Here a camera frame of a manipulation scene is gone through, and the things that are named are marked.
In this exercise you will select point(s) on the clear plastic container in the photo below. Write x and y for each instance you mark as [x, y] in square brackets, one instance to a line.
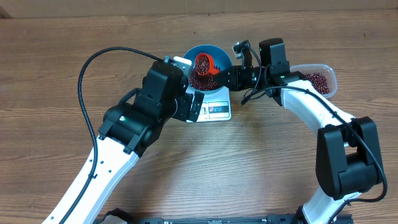
[324, 70]

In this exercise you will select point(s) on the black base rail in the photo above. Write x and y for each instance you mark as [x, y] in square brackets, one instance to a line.
[120, 216]

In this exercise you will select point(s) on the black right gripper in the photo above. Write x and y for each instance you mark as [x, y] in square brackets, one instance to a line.
[237, 83]

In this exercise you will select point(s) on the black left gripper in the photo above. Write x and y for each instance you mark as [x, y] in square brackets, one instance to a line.
[185, 100]

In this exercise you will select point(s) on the red beans in bowl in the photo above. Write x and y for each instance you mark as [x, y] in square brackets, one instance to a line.
[203, 83]

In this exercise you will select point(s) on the red measuring scoop blue handle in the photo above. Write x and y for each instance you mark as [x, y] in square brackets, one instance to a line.
[211, 67]

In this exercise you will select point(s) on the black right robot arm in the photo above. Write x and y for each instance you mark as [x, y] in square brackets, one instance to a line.
[348, 156]

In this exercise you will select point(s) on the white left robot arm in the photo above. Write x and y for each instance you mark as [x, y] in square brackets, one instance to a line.
[128, 129]

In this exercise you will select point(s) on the teal blue bowl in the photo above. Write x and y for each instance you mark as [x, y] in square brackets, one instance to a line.
[221, 58]

